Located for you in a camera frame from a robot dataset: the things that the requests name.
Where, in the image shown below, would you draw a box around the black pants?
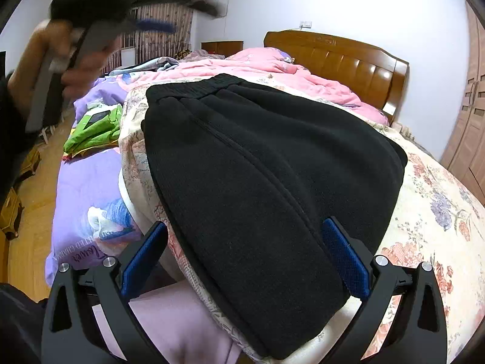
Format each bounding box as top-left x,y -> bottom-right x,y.
142,74 -> 408,359

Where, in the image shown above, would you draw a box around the light wooden wardrobe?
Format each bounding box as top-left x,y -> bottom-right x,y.
441,4 -> 485,202

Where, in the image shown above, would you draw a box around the yellow wooden desk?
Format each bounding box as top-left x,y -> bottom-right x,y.
1,146 -> 41,283

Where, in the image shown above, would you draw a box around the green garment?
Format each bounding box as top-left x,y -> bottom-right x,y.
63,104 -> 122,160

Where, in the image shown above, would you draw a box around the pink quilt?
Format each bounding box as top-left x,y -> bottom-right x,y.
115,47 -> 389,126

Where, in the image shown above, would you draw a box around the lavender bedding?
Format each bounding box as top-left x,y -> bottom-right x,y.
44,75 -> 243,364

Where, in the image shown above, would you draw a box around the person's left hand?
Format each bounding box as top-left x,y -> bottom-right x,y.
7,20 -> 119,117

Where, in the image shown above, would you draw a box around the patterned red curtain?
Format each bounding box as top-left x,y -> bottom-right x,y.
102,3 -> 193,75

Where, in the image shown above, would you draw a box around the grey striped garment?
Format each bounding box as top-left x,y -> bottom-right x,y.
109,57 -> 179,76

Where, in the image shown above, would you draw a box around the wall power socket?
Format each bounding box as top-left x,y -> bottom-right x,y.
299,21 -> 313,30

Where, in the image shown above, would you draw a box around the wooden headboard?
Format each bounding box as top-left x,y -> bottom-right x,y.
263,30 -> 410,123

